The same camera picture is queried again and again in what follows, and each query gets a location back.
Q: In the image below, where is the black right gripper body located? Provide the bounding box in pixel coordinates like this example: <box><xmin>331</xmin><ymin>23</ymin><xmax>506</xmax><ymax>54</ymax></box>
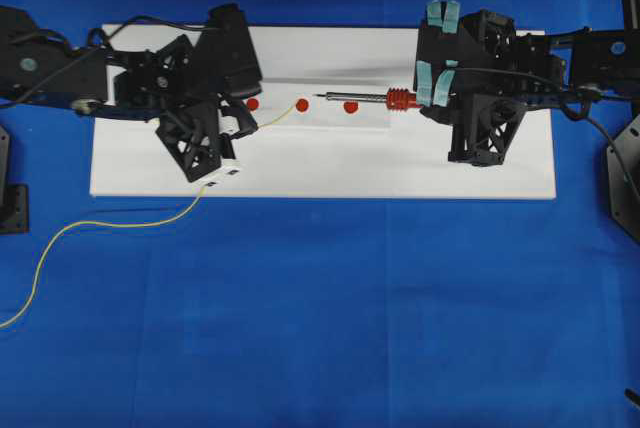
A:
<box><xmin>420</xmin><ymin>10</ymin><xmax>545</xmax><ymax>167</ymax></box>

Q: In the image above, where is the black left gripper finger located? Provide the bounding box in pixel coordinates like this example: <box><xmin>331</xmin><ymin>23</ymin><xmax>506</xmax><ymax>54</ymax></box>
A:
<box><xmin>218</xmin><ymin>133</ymin><xmax>236</xmax><ymax>160</ymax></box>
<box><xmin>221</xmin><ymin>100</ymin><xmax>258</xmax><ymax>138</ymax></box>

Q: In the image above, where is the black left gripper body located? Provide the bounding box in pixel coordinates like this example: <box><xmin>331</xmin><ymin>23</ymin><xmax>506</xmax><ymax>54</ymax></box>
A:
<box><xmin>107</xmin><ymin>33</ymin><xmax>225</xmax><ymax>182</ymax></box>

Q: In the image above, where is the yellow solder wire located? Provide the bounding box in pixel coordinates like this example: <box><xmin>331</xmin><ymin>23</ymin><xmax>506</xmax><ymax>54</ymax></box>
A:
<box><xmin>0</xmin><ymin>103</ymin><xmax>301</xmax><ymax>332</ymax></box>

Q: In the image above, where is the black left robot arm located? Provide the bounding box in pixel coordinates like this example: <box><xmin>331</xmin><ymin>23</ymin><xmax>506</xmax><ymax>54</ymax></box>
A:
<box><xmin>1</xmin><ymin>4</ymin><xmax>262</xmax><ymax>182</ymax></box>

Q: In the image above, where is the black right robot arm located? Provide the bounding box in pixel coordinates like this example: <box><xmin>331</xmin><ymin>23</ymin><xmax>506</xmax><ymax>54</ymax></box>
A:
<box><xmin>414</xmin><ymin>2</ymin><xmax>639</xmax><ymax>167</ymax></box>

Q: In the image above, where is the red dot mark near solder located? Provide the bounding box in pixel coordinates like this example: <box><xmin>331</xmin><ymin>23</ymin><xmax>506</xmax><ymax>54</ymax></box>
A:
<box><xmin>246</xmin><ymin>98</ymin><xmax>259</xmax><ymax>111</ymax></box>

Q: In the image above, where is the red dot mark middle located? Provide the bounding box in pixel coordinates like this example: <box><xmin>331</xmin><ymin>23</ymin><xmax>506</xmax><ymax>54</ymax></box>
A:
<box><xmin>295</xmin><ymin>98</ymin><xmax>310</xmax><ymax>113</ymax></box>

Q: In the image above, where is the red dot mark near iron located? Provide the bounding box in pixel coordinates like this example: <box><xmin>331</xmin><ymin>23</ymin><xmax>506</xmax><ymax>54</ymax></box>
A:
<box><xmin>343</xmin><ymin>100</ymin><xmax>359</xmax><ymax>114</ymax></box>

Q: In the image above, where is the white rectangular board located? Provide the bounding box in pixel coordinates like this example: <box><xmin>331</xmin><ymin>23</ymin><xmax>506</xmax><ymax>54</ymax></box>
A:
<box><xmin>88</xmin><ymin>23</ymin><xmax>558</xmax><ymax>201</ymax></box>

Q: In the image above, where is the blue table cloth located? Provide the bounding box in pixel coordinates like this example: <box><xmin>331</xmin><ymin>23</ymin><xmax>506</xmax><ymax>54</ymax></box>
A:
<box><xmin>1</xmin><ymin>0</ymin><xmax>639</xmax><ymax>427</ymax></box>

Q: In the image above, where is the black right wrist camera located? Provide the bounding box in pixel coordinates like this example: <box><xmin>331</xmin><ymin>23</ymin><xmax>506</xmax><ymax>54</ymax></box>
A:
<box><xmin>414</xmin><ymin>0</ymin><xmax>460</xmax><ymax>108</ymax></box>

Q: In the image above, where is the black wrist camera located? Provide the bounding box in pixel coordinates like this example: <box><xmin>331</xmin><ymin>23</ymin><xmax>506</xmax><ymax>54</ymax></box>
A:
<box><xmin>414</xmin><ymin>0</ymin><xmax>460</xmax><ymax>108</ymax></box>
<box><xmin>188</xmin><ymin>3</ymin><xmax>262</xmax><ymax>99</ymax></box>

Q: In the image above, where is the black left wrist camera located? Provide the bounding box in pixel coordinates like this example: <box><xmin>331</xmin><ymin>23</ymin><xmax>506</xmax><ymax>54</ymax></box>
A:
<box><xmin>188</xmin><ymin>3</ymin><xmax>262</xmax><ymax>99</ymax></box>

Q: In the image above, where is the black left camera cable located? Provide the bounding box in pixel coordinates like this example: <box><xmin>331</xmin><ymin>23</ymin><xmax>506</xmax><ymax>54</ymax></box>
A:
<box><xmin>87</xmin><ymin>15</ymin><xmax>211</xmax><ymax>49</ymax></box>

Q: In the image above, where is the black soldering iron cable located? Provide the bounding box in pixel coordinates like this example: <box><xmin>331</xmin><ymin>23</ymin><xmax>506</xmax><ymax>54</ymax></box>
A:
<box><xmin>444</xmin><ymin>66</ymin><xmax>640</xmax><ymax>184</ymax></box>

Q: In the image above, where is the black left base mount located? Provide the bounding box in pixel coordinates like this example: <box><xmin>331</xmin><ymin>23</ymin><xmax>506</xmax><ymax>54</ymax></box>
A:
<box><xmin>0</xmin><ymin>127</ymin><xmax>29</xmax><ymax>235</ymax></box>

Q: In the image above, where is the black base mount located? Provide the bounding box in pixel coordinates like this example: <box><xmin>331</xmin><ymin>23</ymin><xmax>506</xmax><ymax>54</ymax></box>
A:
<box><xmin>606</xmin><ymin>116</ymin><xmax>639</xmax><ymax>243</ymax></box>
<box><xmin>0</xmin><ymin>127</ymin><xmax>29</xmax><ymax>235</ymax></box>

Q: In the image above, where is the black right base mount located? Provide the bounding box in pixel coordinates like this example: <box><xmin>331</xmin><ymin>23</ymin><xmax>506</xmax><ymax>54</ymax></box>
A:
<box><xmin>606</xmin><ymin>116</ymin><xmax>639</xmax><ymax>243</ymax></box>

